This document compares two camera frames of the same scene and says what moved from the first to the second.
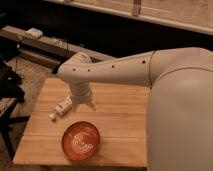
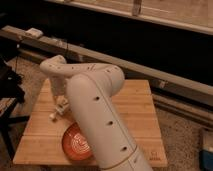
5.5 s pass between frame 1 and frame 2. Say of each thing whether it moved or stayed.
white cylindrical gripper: moved
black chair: stayed
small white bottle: stayed
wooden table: stayed
